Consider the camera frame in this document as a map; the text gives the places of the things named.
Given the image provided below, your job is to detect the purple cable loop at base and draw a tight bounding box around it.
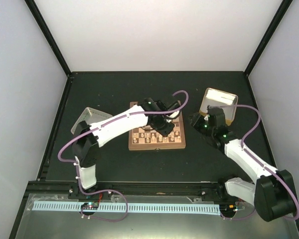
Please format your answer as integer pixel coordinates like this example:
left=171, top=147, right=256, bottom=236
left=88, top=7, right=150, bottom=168
left=79, top=189, right=129, bottom=222

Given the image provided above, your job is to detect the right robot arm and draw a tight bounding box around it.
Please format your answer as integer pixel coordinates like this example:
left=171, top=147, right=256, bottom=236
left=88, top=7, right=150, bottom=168
left=189, top=107, right=299, bottom=222

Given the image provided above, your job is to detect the white slotted cable duct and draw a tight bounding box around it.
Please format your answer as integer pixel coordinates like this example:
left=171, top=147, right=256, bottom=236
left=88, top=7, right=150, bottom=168
left=32, top=201, right=220, bottom=216

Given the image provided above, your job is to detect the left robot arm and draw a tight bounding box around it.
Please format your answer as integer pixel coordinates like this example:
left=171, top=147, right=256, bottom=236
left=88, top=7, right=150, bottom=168
left=72, top=96, right=180, bottom=199

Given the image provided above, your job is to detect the small circuit board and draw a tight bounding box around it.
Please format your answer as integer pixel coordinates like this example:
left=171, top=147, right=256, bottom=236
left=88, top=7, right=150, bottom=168
left=81, top=202, right=99, bottom=210

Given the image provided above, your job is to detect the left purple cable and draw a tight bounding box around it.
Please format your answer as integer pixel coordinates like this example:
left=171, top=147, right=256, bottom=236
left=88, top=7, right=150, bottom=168
left=57, top=90, right=190, bottom=197

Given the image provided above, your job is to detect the wooden chess board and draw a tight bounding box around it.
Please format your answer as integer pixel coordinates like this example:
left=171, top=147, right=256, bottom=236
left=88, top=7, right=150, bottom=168
left=129, top=113, right=186, bottom=151

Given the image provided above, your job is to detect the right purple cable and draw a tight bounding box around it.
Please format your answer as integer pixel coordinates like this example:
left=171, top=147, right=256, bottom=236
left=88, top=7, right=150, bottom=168
left=209, top=104, right=299, bottom=222

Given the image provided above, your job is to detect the gold metal tin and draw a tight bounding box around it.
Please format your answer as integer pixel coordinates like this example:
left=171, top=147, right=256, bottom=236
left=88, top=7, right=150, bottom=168
left=199, top=88, right=238, bottom=126

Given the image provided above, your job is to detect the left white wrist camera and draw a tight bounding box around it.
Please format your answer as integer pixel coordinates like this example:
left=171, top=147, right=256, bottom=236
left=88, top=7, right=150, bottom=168
left=165, top=101, right=181, bottom=120

